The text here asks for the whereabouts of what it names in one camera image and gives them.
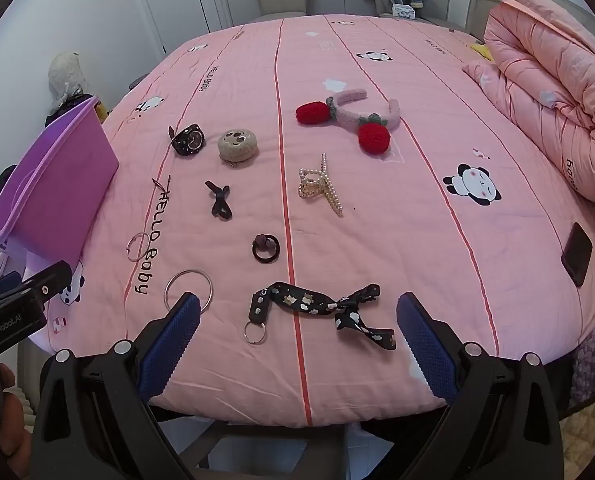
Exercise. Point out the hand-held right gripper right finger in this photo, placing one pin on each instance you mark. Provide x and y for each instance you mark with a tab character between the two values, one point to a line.
422	345

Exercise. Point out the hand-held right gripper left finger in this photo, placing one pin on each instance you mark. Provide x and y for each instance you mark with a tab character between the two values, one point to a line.
177	340

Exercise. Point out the large silver bangle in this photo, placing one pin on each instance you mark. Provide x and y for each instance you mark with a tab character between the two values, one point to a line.
188	271

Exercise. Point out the purple plastic basin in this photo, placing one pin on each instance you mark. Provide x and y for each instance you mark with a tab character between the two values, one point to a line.
62	180

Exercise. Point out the pearl hair claw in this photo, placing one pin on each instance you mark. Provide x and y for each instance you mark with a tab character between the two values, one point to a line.
310	185

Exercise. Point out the person's left hand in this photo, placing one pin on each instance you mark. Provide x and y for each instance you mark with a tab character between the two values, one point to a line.
7	415

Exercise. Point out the pink panda print bedsheet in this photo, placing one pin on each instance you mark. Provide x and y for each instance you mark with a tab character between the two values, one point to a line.
377	240

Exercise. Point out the black phone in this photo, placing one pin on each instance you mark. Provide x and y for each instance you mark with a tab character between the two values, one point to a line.
576	255

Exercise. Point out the pink strawberry plush headband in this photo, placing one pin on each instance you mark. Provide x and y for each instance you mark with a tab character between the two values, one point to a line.
372	135

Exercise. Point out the yellow cloth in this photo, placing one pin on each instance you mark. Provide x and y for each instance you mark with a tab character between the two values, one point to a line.
482	52

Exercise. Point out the pink folded quilt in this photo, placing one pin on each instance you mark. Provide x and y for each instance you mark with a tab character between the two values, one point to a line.
552	75

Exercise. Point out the small white box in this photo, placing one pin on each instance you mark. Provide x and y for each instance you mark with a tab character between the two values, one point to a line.
405	11

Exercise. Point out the beige padded headboard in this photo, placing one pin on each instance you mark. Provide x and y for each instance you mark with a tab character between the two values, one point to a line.
480	5

